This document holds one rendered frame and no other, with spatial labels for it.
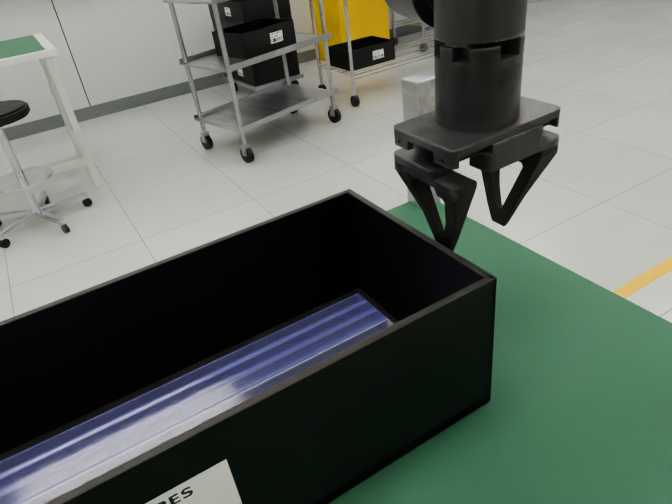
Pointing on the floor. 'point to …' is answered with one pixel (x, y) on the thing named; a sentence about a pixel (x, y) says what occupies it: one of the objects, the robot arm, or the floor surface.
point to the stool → (10, 112)
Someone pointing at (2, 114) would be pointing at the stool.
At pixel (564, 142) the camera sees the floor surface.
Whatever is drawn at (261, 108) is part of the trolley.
